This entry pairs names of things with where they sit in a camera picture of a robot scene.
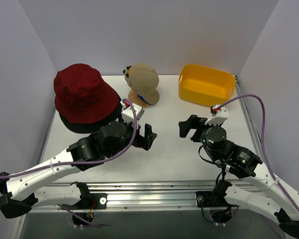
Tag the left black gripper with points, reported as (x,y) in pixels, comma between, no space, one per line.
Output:
(141,139)

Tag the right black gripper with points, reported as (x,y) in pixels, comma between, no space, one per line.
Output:
(196,130)

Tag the blue baseball cap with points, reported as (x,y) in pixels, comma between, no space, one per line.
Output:
(141,97)

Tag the beige baseball cap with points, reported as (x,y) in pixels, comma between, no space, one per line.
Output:
(144,80)

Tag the black bucket hat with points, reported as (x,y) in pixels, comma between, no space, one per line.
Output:
(85,128)

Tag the dark red cap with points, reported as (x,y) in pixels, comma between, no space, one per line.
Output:
(82,96)

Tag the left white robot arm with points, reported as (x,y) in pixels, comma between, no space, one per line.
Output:
(22,192)

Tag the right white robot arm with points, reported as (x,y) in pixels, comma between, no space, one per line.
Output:
(280,202)

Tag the wooden hat stand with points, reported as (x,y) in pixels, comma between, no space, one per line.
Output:
(135,99)

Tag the yellow plastic bin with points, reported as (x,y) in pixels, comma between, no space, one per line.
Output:
(205,86)

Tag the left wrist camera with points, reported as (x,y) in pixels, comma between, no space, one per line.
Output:
(131,114)

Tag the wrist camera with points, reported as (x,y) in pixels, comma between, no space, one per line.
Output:
(131,114)
(219,116)

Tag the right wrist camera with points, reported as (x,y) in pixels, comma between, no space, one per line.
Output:
(219,116)

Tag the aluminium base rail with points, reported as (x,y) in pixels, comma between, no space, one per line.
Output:
(151,196)

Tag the aluminium side rail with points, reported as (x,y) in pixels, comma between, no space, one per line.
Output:
(255,135)

